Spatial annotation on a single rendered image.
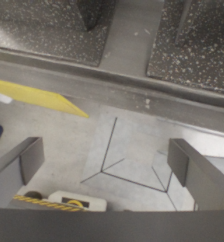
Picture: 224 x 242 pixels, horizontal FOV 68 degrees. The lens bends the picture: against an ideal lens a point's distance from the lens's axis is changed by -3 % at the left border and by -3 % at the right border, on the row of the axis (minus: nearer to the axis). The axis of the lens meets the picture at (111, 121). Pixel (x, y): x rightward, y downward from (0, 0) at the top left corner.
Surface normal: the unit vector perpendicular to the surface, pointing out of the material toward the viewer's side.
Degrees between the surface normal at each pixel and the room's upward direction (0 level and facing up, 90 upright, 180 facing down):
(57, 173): 0
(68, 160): 0
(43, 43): 0
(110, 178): 10
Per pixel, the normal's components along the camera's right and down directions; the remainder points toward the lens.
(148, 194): -0.18, 0.02
